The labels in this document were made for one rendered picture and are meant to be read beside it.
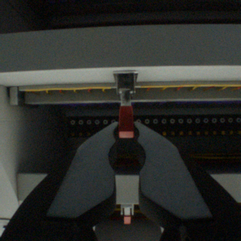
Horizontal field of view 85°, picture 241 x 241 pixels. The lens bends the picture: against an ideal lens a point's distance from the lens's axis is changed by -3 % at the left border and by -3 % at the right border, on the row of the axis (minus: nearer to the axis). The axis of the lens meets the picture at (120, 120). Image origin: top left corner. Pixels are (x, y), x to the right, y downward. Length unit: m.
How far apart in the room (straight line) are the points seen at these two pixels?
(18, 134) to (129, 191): 0.20
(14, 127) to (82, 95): 0.12
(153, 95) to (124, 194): 0.16
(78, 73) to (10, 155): 0.17
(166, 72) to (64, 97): 0.15
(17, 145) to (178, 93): 0.27
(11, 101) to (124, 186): 0.21
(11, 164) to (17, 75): 0.14
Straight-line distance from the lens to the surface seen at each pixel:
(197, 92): 0.23
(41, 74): 0.18
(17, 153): 0.28
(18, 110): 0.28
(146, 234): 0.46
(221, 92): 0.24
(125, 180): 0.23
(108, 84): 0.19
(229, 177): 0.28
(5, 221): 0.36
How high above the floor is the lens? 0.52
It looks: 21 degrees up
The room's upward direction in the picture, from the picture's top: 178 degrees clockwise
